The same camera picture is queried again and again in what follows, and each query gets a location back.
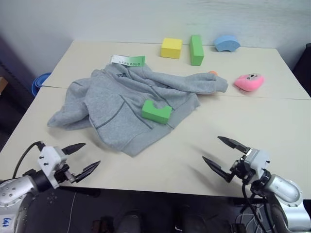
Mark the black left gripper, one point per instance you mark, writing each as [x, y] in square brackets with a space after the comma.
[63, 173]

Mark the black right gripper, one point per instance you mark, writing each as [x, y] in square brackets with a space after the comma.
[240, 168]

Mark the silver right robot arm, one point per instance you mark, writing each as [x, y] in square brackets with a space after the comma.
[284, 191]

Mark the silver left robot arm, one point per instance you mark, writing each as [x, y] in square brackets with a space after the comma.
[14, 191]

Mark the white-green printed label tag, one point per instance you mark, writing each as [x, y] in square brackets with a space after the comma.
[127, 60]

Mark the grey zip hoodie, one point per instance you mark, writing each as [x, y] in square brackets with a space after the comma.
[109, 104]

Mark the pink plush toy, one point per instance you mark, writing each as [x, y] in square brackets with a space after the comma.
[249, 82]

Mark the dark rounded shape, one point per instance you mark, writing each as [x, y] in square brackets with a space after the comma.
[131, 222]

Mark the green notched foam block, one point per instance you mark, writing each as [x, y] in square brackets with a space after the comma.
[155, 112]

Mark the small orange ball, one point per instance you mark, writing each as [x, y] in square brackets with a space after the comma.
[212, 72]

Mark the blue round container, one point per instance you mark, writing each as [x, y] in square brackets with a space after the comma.
[39, 83]

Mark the brown cardboard box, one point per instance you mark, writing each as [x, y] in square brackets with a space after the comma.
[2, 85]

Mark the green rectangular foam block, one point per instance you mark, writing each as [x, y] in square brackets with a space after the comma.
[196, 49]

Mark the blue arched foam block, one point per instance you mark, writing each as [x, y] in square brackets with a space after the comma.
[226, 43]

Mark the yellow foam cube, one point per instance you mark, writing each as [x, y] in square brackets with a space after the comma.
[171, 47]

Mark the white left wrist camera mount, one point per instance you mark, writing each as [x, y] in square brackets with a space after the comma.
[49, 156]

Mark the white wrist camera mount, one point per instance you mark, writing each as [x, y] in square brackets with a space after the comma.
[260, 160]
[49, 156]

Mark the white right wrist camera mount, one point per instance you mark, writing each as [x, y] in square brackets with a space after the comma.
[260, 160]

